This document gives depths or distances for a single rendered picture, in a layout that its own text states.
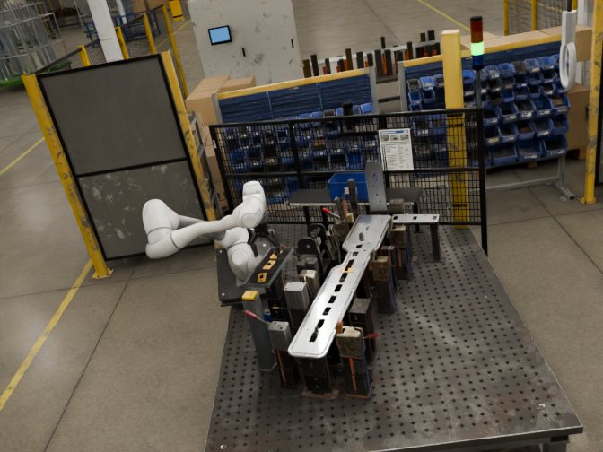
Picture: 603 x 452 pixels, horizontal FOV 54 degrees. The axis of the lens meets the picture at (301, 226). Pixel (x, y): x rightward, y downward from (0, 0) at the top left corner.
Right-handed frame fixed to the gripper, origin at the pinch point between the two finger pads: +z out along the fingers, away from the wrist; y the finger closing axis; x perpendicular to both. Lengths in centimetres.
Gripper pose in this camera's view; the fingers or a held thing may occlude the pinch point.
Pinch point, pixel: (266, 255)
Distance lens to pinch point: 306.6
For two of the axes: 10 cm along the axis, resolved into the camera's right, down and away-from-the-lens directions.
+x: 4.0, -4.7, 7.9
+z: 1.7, 8.8, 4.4
